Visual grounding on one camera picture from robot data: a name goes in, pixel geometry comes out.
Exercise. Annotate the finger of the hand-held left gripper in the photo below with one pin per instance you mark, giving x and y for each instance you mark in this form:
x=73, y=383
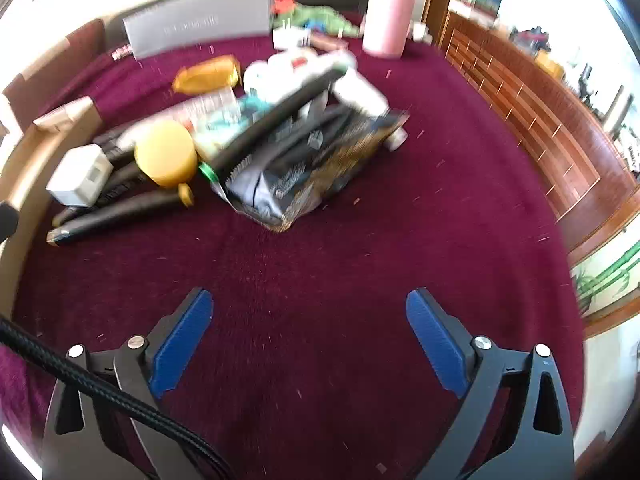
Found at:
x=7, y=222

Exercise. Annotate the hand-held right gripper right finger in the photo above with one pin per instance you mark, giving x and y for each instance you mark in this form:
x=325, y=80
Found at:
x=435, y=340

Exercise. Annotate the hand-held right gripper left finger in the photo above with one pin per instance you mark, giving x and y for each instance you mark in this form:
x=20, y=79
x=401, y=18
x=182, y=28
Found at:
x=182, y=340

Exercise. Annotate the cardboard box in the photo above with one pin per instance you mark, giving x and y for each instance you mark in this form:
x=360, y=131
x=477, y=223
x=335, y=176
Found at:
x=30, y=170

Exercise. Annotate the white power adapter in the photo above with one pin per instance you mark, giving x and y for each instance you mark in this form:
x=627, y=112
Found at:
x=80, y=175

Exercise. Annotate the black marker yellow cap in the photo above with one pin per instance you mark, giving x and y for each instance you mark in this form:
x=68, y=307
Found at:
x=125, y=212

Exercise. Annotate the black marker purple cap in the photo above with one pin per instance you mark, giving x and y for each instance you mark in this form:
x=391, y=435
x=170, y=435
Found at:
x=112, y=141

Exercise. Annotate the yellow round container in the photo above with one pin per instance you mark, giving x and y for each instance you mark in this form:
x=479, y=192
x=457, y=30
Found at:
x=165, y=155

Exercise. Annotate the black snack packet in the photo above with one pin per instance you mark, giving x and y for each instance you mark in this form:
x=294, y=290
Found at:
x=300, y=185

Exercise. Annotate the teal white packet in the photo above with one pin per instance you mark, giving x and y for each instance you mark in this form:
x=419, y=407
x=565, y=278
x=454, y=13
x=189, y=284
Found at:
x=220, y=127

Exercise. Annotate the maroon velvet blanket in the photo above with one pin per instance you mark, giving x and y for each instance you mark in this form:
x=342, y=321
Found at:
x=325, y=260

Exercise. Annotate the plain white bottle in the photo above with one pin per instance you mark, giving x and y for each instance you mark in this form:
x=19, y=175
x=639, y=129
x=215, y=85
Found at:
x=396, y=139

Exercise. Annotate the pink patterned fabric strip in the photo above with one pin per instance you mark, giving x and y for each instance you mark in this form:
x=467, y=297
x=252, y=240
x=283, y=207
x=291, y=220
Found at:
x=122, y=53

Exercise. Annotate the white tube red print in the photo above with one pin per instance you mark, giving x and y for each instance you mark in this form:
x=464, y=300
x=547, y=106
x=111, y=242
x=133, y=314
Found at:
x=200, y=107

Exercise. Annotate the wooden panelled cabinet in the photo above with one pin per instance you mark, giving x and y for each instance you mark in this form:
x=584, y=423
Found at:
x=525, y=110

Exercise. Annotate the yellow snack packet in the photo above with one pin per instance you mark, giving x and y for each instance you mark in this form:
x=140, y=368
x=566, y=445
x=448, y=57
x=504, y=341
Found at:
x=207, y=76

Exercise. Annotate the black marker green cap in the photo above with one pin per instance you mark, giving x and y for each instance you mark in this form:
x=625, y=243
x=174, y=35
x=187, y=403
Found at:
x=280, y=110

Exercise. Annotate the white bottle green label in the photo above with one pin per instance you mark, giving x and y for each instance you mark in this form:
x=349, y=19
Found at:
x=260, y=76

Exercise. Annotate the grey rectangular box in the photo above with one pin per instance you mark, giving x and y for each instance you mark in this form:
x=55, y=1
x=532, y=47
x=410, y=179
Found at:
x=200, y=20

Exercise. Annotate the yellow tin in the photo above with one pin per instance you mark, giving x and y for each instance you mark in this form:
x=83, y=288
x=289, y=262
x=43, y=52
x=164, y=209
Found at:
x=550, y=66

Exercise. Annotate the white bottle red label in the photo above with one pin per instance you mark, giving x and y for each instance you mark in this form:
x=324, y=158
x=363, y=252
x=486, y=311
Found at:
x=320, y=62

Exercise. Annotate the small pink packet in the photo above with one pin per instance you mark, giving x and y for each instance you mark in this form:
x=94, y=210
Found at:
x=327, y=42

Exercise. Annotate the small white charger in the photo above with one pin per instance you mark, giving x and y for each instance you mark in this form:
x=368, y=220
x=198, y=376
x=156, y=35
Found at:
x=290, y=39

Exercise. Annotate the pink water bottle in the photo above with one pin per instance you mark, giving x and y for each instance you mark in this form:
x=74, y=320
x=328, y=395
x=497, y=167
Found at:
x=387, y=15

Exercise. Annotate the green cloth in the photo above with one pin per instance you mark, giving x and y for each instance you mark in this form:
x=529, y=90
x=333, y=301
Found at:
x=325, y=17

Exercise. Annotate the red plastic item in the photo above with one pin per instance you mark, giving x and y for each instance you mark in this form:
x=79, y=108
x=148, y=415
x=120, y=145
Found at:
x=284, y=6

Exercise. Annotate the wooden door frame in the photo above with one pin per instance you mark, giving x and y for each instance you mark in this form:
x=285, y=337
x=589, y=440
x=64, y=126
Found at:
x=440, y=0

